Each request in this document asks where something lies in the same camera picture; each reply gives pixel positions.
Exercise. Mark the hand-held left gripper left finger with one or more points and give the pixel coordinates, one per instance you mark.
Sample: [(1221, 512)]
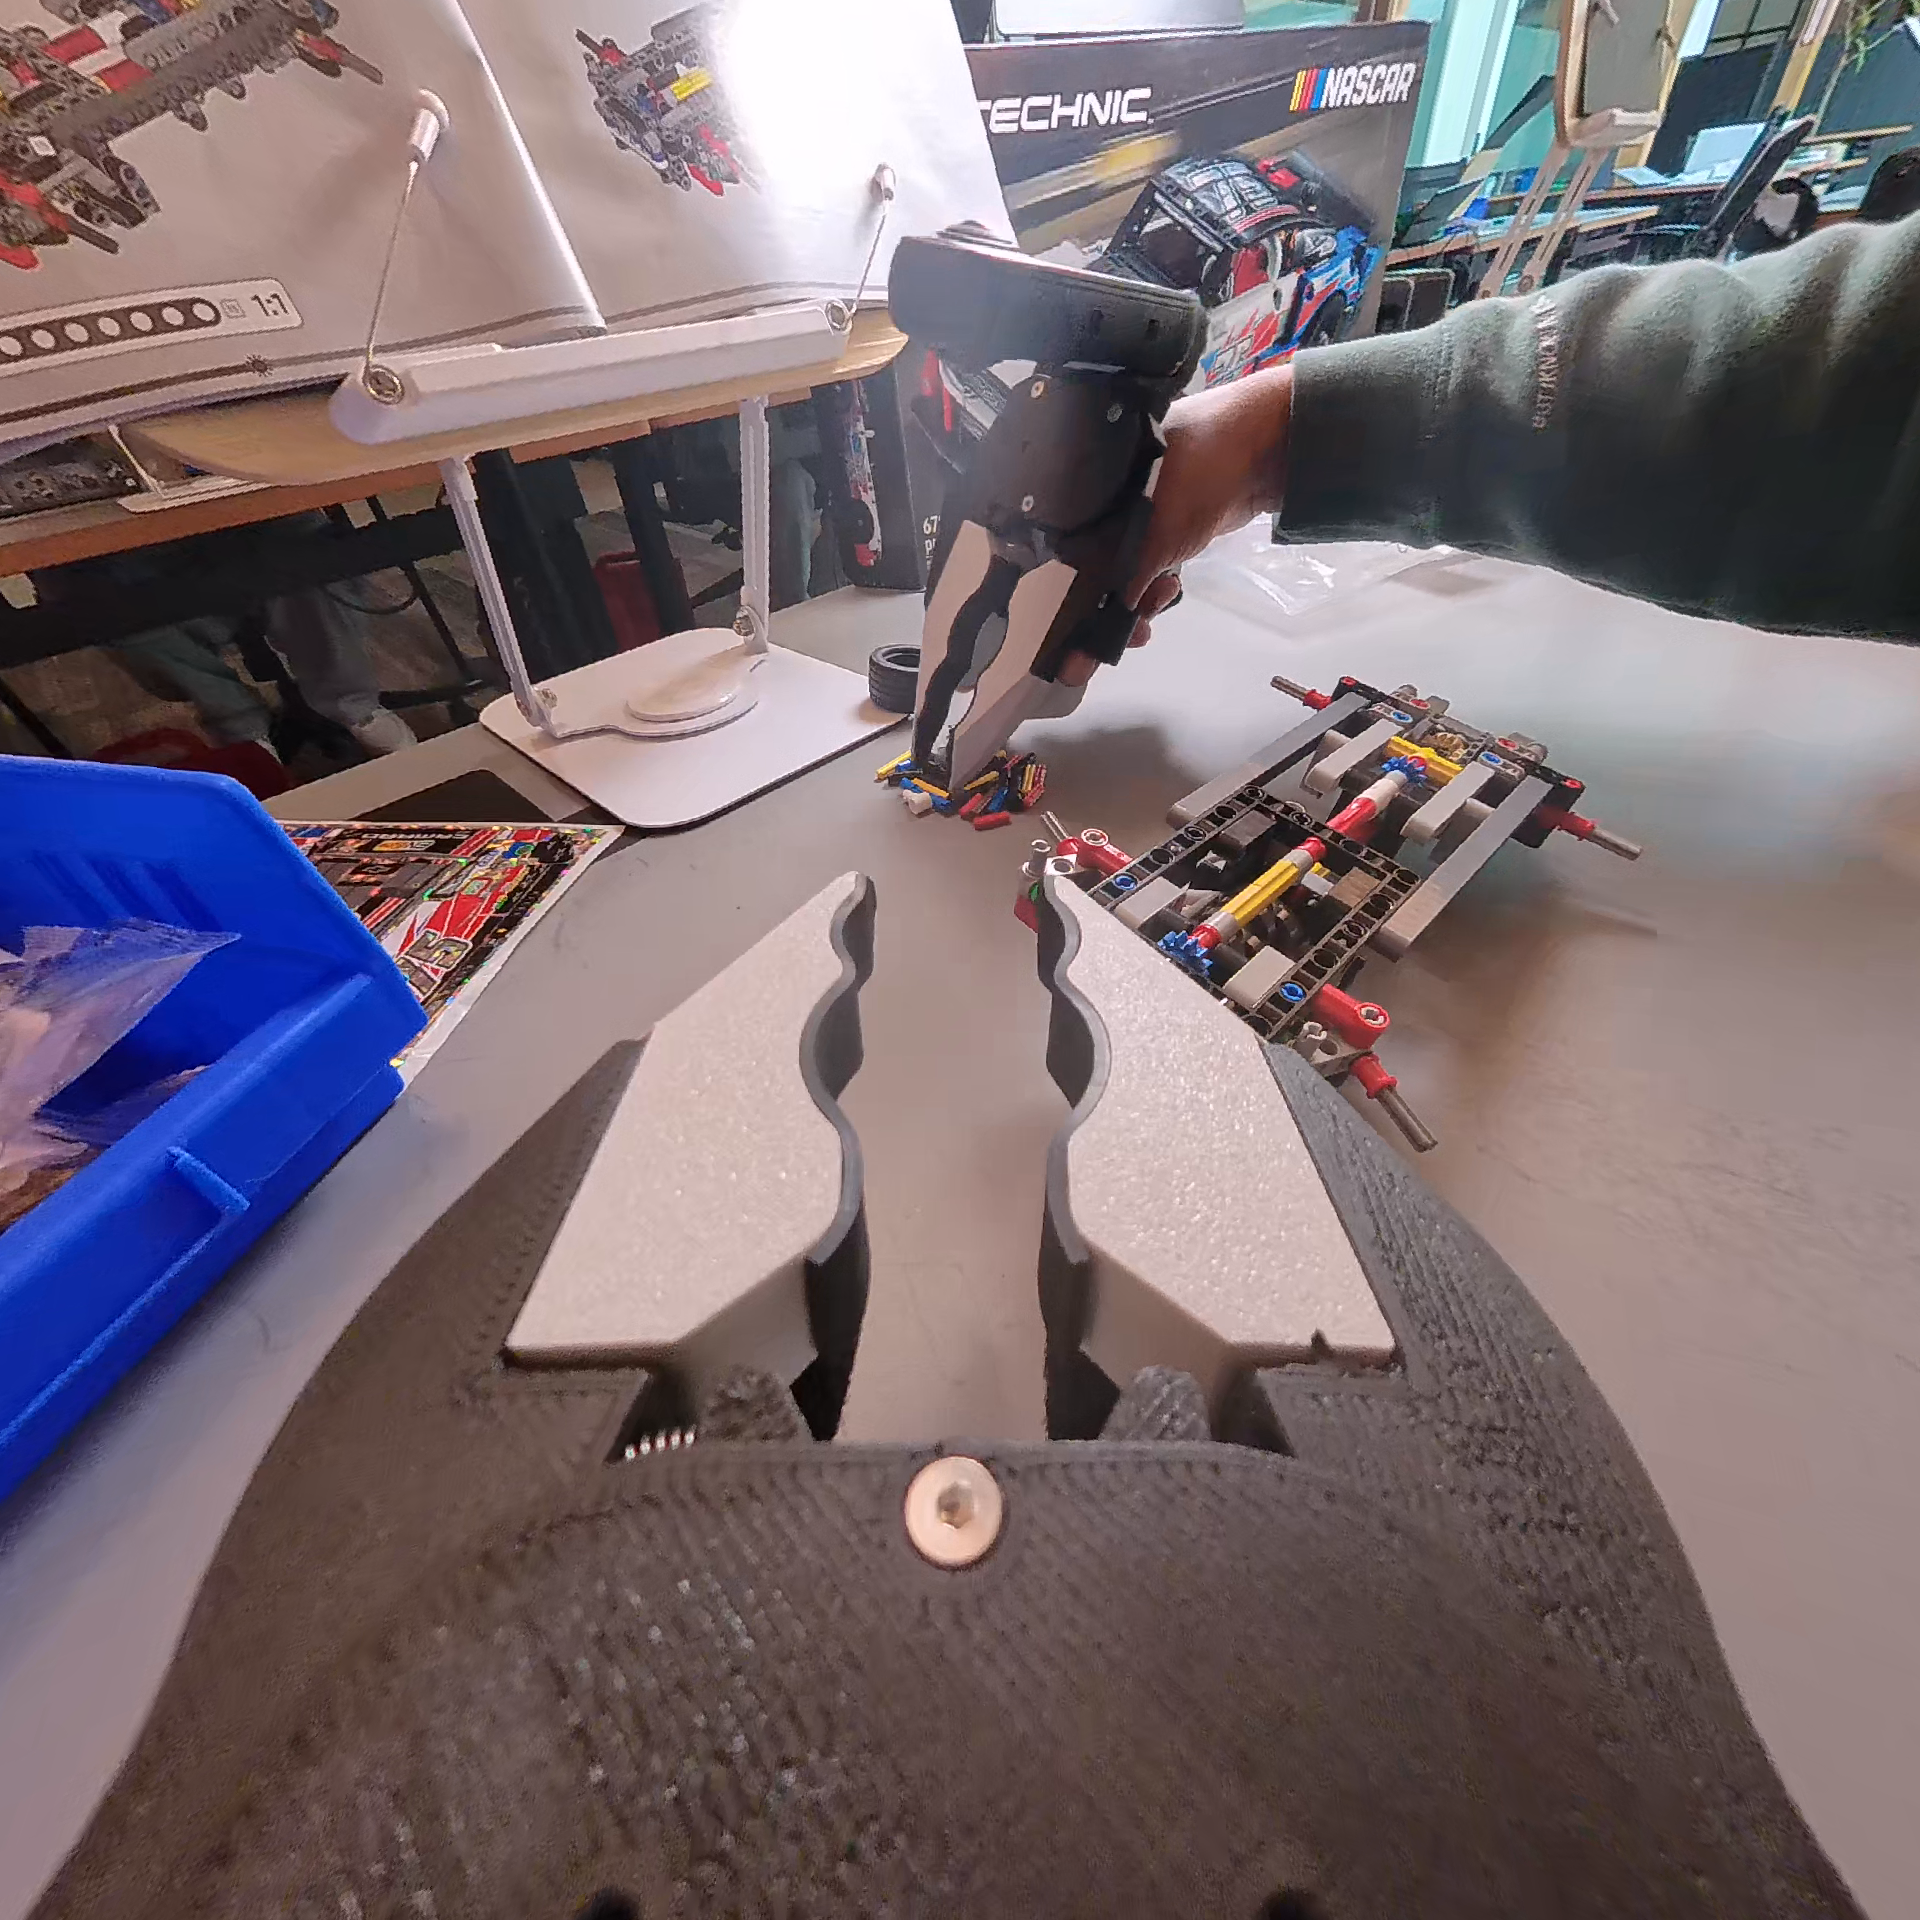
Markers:
[(699, 1171)]

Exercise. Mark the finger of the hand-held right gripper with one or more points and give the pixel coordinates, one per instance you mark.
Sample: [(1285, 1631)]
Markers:
[(1034, 661), (945, 630)]

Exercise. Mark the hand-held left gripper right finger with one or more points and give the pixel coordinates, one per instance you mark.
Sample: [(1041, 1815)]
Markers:
[(1222, 1184)]

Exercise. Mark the pile of small lego pieces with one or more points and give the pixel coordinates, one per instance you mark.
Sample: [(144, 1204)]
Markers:
[(991, 795)]

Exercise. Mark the person's right forearm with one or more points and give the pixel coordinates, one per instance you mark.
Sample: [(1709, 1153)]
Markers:
[(1621, 405)]

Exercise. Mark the black lego tyre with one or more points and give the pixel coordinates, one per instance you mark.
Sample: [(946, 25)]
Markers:
[(892, 675)]

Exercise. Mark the black lego set box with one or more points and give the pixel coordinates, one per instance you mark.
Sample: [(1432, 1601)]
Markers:
[(1200, 121)]

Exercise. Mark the lego car chassis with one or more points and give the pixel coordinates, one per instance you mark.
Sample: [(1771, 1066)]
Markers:
[(1320, 870)]

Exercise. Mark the clear bags of lego parts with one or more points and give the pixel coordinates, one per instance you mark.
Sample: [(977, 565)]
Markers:
[(91, 1020)]

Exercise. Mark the lego instruction booklet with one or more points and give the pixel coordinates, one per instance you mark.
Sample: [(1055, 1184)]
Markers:
[(300, 180)]

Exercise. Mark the person's right hand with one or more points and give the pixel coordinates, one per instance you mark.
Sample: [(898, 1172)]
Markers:
[(1214, 465)]

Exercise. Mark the empty clear plastic bag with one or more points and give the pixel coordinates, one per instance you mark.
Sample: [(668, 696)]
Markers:
[(1305, 578)]

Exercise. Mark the white and wooden book stand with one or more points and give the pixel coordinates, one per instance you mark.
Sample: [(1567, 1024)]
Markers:
[(674, 764)]

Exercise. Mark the red upright object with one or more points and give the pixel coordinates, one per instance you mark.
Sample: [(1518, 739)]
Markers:
[(627, 601)]

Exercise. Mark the colourful sticker sheet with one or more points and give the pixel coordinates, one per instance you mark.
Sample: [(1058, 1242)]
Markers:
[(464, 900)]

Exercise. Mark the black flat pad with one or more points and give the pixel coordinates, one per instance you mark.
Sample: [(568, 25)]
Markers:
[(443, 797)]

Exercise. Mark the blue plastic bin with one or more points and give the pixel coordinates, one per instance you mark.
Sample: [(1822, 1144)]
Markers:
[(195, 1111)]

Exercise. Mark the wooden chair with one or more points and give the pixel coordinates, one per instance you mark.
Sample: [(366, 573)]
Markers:
[(1574, 128)]

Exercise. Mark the red low object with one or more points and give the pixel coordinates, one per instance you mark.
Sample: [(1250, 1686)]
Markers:
[(195, 764)]

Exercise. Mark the wooden table with black legs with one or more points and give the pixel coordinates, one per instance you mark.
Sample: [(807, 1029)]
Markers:
[(224, 510)]

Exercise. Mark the black office chair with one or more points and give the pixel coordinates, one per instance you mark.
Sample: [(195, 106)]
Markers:
[(1778, 210)]

